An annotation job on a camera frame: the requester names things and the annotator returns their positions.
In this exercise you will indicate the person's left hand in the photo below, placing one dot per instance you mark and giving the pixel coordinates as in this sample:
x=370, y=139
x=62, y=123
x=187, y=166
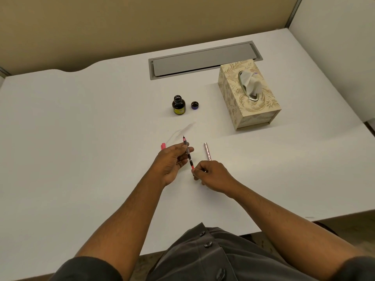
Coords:
x=168, y=163

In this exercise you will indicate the person's right hand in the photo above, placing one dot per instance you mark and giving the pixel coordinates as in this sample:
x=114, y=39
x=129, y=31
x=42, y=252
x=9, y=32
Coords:
x=214, y=175

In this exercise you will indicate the person's left thumb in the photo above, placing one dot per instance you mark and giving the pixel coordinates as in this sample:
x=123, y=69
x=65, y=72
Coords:
x=177, y=148

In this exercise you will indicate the person's right fingers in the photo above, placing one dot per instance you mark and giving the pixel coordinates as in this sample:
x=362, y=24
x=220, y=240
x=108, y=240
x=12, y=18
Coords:
x=198, y=173

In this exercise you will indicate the pink fountain pen section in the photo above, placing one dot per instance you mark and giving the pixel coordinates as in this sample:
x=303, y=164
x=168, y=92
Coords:
x=187, y=152

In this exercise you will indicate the person's left forearm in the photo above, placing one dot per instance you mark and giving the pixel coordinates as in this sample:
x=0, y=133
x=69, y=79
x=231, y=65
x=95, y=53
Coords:
x=117, y=225

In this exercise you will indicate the person's right forearm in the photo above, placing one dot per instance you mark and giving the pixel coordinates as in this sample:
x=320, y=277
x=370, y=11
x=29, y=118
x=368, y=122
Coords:
x=290, y=231

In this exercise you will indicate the pink pen cap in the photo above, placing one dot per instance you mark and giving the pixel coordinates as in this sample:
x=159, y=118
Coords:
x=163, y=146

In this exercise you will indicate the pink patterned pen barrel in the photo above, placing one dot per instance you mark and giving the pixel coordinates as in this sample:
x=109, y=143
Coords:
x=207, y=151

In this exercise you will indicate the dark ink bottle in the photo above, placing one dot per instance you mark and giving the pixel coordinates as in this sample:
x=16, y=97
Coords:
x=178, y=105

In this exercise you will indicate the blue bottle cap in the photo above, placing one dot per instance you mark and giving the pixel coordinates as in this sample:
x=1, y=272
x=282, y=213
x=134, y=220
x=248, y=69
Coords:
x=195, y=105

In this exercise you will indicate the person's grey shirt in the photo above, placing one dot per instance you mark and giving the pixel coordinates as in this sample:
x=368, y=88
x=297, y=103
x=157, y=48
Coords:
x=222, y=257

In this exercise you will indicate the beige floral tissue box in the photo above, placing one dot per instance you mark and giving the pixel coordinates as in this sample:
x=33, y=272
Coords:
x=249, y=96

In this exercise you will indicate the white tissue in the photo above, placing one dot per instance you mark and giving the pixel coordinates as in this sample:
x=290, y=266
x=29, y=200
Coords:
x=252, y=81

